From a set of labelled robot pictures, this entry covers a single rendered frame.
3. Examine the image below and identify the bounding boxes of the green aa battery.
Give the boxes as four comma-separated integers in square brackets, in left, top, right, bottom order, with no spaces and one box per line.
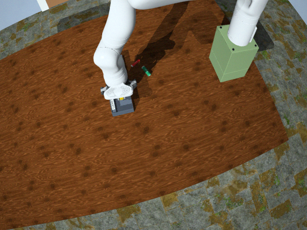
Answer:
[142,66,151,76]

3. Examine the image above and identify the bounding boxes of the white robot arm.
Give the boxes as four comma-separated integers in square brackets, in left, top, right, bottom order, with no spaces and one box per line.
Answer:
[94,0,268,100]

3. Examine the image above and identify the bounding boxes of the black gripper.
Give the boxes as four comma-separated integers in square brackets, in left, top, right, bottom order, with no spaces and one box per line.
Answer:
[100,78,137,95]

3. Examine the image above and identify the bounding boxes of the grey rack of labelled bins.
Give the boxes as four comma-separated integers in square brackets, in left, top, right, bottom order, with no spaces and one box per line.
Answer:
[109,96,134,116]

